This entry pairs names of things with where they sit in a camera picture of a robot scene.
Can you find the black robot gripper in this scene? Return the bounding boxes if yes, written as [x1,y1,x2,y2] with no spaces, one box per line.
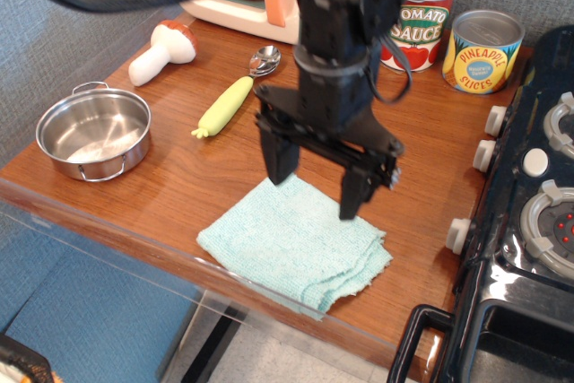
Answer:
[255,46,404,221]

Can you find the light teal towel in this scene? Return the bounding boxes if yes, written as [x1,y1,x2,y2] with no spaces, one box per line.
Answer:
[196,176,392,320]

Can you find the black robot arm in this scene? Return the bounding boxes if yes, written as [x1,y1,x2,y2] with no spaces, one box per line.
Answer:
[255,0,404,220]

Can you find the white stove knob lower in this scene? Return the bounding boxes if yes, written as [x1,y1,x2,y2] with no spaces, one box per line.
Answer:
[446,218,471,255]

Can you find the white stove knob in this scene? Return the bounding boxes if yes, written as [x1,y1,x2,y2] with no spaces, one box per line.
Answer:
[473,140,496,173]
[484,106,507,137]
[446,218,471,255]

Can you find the white stove knob middle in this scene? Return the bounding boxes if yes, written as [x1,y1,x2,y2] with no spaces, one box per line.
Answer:
[473,140,496,173]

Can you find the white stove knob upper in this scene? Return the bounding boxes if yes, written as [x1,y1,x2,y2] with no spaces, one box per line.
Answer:
[484,106,507,137]

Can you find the white toy mushroom brown cap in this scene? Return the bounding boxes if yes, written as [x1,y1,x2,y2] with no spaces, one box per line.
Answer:
[128,20,198,87]

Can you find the pineapple slices can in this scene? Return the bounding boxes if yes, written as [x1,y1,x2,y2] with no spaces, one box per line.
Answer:
[442,10,525,95]

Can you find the tomato sauce can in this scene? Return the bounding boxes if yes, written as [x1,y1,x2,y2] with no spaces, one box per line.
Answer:
[390,0,454,72]

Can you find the black toy stove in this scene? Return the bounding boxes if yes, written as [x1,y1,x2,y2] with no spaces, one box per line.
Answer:
[387,25,573,382]

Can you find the spoon with yellow-green handle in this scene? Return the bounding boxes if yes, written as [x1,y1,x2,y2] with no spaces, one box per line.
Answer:
[191,45,282,139]

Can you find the steel pot with handles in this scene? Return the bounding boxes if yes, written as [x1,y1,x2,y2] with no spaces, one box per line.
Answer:
[36,82,152,183]

